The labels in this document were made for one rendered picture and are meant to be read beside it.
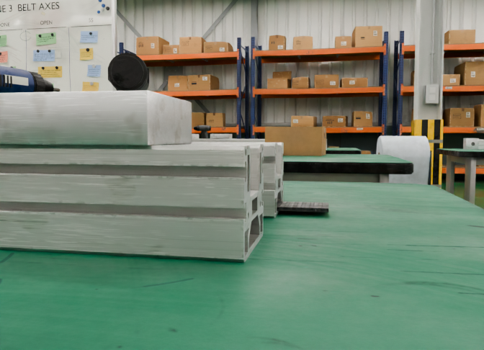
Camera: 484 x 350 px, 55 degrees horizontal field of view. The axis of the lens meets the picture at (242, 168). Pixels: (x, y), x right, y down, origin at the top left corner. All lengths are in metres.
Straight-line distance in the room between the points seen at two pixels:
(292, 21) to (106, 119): 10.90
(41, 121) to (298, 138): 2.09
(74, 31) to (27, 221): 3.45
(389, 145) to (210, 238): 3.65
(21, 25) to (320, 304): 3.91
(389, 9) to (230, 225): 11.02
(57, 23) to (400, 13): 8.62
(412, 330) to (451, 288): 0.08
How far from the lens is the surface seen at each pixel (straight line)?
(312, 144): 2.41
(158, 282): 0.30
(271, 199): 0.52
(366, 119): 9.95
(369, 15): 11.21
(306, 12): 11.24
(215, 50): 10.42
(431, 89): 6.10
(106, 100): 0.36
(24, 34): 4.05
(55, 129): 0.38
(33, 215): 0.40
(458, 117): 10.18
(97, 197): 0.37
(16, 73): 0.94
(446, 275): 0.34
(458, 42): 10.24
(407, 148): 3.98
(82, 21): 3.81
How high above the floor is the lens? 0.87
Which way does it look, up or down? 4 degrees down
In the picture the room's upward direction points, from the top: straight up
